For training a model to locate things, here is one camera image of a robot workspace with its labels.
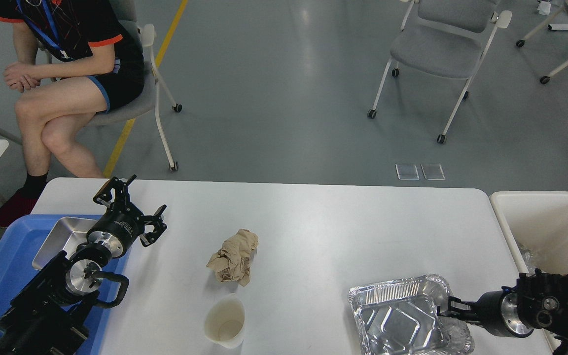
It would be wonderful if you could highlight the seated person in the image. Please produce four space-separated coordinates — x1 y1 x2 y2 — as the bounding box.
0 0 144 228

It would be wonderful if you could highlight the left floor outlet plate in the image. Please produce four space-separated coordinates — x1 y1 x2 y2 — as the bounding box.
395 163 420 180

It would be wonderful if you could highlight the white paper cup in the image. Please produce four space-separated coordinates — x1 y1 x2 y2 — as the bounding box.
203 293 246 349

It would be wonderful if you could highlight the stainless steel rectangular tray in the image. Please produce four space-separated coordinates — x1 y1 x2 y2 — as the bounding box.
32 216 97 270

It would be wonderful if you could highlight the right floor outlet plate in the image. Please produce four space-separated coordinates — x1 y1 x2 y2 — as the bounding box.
420 163 446 180

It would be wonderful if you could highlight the aluminium foil tray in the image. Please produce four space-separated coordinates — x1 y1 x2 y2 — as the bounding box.
348 274 475 355

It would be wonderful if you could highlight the floor outlet plate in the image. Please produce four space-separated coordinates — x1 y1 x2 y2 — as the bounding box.
420 163 446 180
395 163 420 180

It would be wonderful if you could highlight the white plastic bin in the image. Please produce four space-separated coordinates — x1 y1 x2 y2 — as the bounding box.
489 191 568 352

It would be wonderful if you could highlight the crumpled brown paper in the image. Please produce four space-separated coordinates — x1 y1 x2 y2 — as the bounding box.
207 229 259 287

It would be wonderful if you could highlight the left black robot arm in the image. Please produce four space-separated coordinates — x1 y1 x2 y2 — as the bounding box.
0 175 167 355

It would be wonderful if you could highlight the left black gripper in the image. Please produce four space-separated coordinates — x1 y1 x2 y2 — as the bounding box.
86 175 167 258

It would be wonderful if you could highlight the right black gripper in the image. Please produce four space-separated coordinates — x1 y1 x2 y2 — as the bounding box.
437 290 534 338

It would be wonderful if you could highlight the grey chair white frame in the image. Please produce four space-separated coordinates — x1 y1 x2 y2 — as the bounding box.
367 0 512 144

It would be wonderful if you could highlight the white chair under person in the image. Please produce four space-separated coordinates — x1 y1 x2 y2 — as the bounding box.
40 0 183 172

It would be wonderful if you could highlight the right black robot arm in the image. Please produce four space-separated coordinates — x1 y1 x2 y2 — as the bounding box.
437 268 568 355

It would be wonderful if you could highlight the foil tray in bin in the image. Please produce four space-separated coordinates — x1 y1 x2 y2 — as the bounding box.
517 243 544 273

